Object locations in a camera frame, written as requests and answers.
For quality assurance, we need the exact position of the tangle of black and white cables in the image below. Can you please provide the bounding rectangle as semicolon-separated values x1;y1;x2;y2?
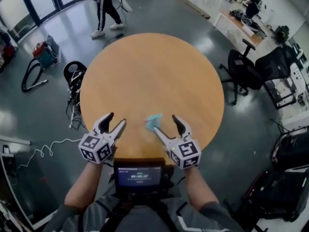
65;71;87;130

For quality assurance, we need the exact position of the person's right forearm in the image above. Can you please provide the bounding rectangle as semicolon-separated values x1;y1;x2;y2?
183;167;220;213

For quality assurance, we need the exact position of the black office chair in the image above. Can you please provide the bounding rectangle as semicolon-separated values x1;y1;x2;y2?
218;38;291;106

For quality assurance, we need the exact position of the black chest-mounted screen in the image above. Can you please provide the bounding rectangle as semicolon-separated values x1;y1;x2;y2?
112;158;167;194

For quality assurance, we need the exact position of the black backpack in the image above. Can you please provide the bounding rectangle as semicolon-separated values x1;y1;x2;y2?
274;25;291;43

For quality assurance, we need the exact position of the black suitcase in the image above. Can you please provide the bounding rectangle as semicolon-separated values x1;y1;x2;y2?
270;129;309;172
240;167;309;223

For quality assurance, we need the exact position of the red and green vacuum cleaner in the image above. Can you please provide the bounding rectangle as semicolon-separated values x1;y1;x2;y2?
32;34;61;70

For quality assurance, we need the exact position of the white cable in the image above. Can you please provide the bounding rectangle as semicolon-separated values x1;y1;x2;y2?
16;137;83;172

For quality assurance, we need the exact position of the light blue spray bottle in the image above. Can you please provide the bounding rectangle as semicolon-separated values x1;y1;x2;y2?
144;113;163;132

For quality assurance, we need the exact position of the person's left forearm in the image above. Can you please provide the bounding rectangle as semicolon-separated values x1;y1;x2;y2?
64;161;104;209

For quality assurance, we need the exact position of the black vacuum hose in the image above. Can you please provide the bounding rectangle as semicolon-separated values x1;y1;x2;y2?
21;58;49;93

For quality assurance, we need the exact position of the white desk with wooden top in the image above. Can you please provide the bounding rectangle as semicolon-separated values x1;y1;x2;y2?
213;9;264;46

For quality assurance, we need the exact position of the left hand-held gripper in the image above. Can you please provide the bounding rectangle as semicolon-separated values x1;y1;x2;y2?
78;112;127;165

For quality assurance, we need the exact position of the person's grey shirt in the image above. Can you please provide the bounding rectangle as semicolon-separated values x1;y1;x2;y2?
42;189;245;232

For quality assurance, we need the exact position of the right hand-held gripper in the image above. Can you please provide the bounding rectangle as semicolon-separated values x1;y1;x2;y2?
154;114;202;170

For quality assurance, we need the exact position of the black round stool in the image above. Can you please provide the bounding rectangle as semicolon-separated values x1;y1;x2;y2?
63;60;88;84

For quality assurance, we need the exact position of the black frame rack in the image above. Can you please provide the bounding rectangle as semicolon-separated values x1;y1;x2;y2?
262;63;309;110

